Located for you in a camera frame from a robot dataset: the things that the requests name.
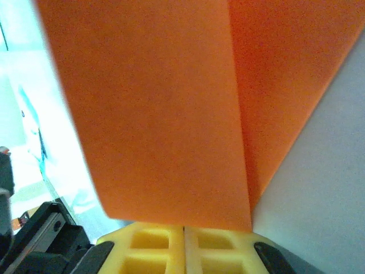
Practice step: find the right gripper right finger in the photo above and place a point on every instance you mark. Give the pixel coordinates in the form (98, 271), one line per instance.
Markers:
(222, 254)

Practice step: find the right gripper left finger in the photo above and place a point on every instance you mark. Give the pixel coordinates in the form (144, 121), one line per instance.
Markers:
(148, 251)

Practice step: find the teal printed wrapper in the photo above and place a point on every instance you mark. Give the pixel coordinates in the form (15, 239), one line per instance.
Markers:
(28, 120)

